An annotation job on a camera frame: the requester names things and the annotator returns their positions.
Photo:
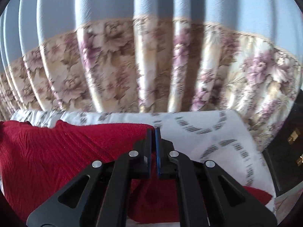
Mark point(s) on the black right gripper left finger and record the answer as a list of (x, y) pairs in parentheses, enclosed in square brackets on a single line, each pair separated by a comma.
[(98, 195)]

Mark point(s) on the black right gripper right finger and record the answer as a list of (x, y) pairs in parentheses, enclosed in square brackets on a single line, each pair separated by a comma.
[(207, 195)]

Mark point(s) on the blue floral curtain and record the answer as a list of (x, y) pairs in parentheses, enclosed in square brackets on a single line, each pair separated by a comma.
[(154, 56)]

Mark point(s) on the red knitted sweater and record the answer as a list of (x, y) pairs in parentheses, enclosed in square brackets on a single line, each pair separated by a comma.
[(37, 162)]

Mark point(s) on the black cabinet with gold handles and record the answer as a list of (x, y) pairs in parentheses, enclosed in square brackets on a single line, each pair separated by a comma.
[(284, 154)]

